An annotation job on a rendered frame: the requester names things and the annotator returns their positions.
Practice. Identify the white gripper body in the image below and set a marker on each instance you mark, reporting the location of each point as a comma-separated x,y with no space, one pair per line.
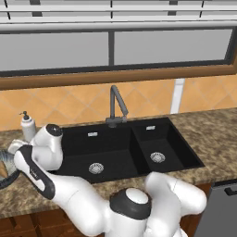
16,145

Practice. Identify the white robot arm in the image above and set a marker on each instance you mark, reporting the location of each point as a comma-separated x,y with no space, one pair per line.
83,200

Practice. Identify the grey striped bowl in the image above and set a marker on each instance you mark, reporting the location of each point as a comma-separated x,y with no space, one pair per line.
9,179

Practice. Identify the black double sink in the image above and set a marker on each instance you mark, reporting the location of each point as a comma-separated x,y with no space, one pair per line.
123,151

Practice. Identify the white soap dispenser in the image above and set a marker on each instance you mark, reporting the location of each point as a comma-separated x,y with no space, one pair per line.
28,128

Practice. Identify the dark grey tap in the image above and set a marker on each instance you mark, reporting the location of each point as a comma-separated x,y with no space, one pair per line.
113,105

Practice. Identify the white window blinds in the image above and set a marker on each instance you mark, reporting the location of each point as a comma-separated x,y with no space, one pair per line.
117,12

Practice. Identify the grey dishwasher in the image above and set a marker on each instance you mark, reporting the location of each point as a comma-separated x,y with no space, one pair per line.
220,213

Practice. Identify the window with wooden frame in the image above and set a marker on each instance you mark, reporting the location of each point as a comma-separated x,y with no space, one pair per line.
117,52

